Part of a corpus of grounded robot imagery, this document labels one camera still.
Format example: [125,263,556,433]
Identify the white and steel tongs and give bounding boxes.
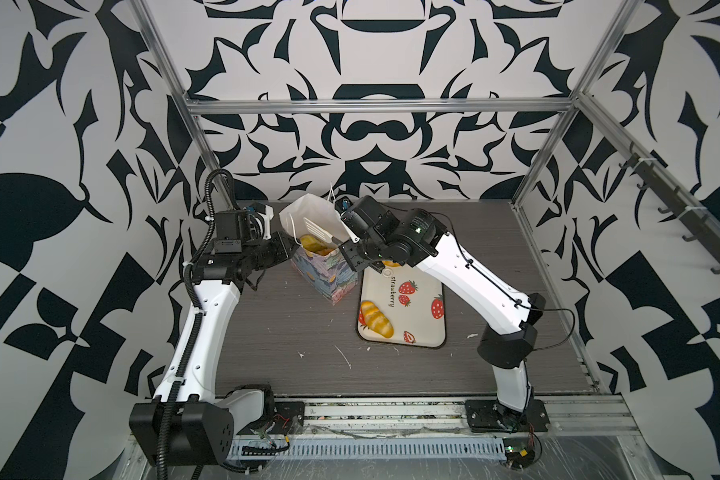
[304,218,359,246]

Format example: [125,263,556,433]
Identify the colourful printed paper bag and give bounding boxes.
[279,193,358,305]

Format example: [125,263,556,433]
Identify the column fake croissant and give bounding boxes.
[299,234,335,257]

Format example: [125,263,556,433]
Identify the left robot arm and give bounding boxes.
[129,169,296,479]

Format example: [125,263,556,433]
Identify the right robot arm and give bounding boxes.
[335,196,550,433]

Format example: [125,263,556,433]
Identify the bottom left fake croissant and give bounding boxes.
[359,300,394,339]

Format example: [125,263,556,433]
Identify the strawberry print tray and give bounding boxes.
[356,265,446,349]

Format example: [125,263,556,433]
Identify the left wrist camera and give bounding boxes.
[213,202,274,254]

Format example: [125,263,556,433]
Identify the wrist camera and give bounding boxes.
[213,202,274,254]
[334,196,400,243]

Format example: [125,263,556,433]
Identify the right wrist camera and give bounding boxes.
[334,196,400,243]

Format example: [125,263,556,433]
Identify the aluminium frame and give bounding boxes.
[143,1,720,404]

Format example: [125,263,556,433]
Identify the base rail with cable duct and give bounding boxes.
[116,392,660,479]

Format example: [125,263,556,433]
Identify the wall hook rack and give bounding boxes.
[620,143,720,275]

